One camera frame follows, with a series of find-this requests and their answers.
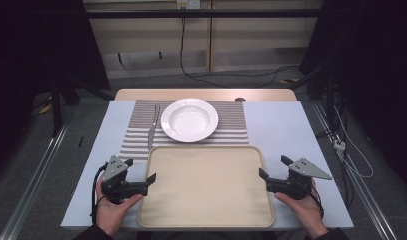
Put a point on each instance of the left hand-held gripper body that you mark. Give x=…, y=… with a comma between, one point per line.
x=115, y=169

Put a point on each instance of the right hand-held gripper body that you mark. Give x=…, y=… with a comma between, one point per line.
x=306, y=168

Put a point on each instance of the person's right hand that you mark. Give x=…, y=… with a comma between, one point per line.
x=304, y=210

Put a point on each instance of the person's left hand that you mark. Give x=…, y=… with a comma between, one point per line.
x=111, y=213

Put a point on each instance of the light blue table cover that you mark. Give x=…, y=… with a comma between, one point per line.
x=277, y=126

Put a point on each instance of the silver metal fork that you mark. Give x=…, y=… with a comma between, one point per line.
x=152, y=130

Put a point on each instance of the white power plug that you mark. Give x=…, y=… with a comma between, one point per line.
x=338, y=144

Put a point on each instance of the beige plastic tray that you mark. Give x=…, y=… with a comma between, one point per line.
x=207, y=186

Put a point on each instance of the striped grey placemat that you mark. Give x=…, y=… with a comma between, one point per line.
x=234, y=123

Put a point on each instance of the white deep plate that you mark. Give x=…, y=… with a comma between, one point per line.
x=189, y=120

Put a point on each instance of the small dark round object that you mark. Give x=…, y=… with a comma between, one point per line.
x=239, y=99

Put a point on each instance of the yellow floor tape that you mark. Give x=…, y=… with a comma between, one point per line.
x=45, y=108
x=289, y=80

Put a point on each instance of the black metal stand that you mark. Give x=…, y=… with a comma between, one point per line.
x=57, y=106

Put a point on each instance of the black curtain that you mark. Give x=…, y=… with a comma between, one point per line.
x=41, y=46
x=371, y=66

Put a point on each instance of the black horizontal bar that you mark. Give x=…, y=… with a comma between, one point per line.
x=204, y=13

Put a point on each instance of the metal floor rail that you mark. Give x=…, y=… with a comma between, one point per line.
x=34, y=180
x=357, y=186

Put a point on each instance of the white wall socket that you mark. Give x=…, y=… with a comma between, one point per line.
x=188, y=4

